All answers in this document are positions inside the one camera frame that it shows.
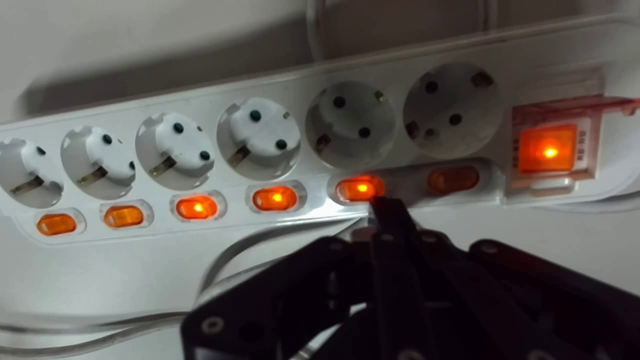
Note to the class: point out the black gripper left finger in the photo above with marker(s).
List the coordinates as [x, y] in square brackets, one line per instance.
[293, 300]

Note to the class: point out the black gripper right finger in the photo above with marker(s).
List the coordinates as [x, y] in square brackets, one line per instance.
[506, 300]

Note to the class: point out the white six-socket power strip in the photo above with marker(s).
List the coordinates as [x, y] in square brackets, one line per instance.
[263, 132]

